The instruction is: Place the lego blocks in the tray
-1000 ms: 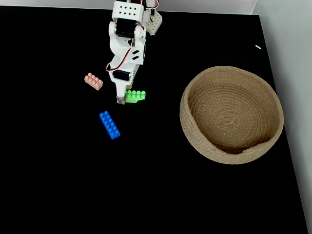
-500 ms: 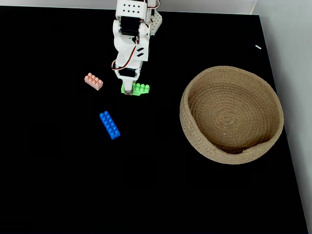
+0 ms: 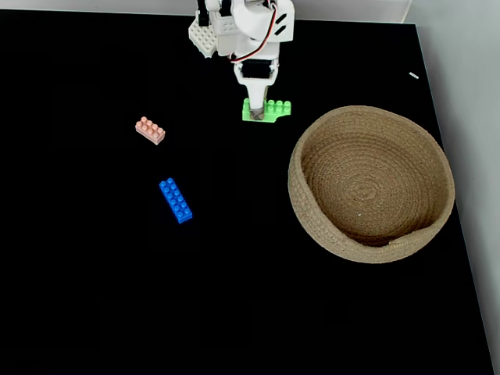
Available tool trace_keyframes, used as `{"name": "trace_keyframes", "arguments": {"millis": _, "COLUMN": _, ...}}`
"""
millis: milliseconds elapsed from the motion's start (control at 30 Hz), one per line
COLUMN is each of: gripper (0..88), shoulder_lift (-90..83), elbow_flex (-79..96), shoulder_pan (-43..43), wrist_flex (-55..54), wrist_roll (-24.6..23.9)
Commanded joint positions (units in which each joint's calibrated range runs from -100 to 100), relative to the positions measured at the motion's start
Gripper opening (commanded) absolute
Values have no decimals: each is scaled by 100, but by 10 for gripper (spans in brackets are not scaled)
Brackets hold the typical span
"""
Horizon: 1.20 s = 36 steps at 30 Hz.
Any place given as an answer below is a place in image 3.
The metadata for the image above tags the green lego block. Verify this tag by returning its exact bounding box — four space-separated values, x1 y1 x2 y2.
241 98 292 123

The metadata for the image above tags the pink lego block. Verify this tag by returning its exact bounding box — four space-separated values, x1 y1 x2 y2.
134 116 166 146

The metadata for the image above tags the blue lego block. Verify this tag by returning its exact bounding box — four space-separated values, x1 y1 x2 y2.
159 177 194 224

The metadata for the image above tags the red white wrist cable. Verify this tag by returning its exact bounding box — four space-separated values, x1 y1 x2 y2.
229 2 279 65

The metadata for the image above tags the woven rope basket tray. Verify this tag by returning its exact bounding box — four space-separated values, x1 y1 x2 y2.
287 105 456 265

